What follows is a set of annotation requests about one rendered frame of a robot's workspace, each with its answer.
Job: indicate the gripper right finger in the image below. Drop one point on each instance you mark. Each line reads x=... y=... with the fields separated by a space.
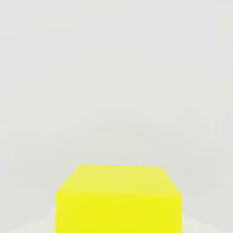
x=194 y=226

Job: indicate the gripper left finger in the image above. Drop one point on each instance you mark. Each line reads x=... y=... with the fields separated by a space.
x=41 y=225

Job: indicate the small yellow cube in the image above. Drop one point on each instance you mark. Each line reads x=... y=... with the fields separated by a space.
x=118 y=203

